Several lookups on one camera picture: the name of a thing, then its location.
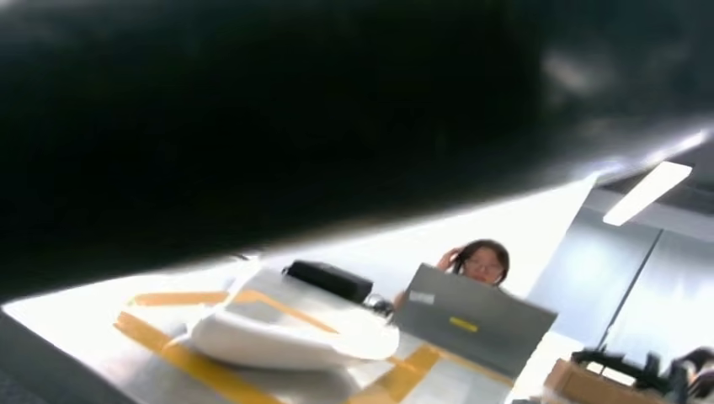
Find ceiling light strip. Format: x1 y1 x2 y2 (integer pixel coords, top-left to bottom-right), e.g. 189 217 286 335
602 162 693 227

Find brown cardboard box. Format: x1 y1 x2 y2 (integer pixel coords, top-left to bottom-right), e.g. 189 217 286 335
543 358 670 404

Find person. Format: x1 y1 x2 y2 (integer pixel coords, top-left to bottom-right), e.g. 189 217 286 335
392 238 511 311

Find black carry case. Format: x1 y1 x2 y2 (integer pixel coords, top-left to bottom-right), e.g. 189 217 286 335
282 259 375 306

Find grey laptop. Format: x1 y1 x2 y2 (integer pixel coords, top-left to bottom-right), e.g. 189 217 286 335
392 263 559 381

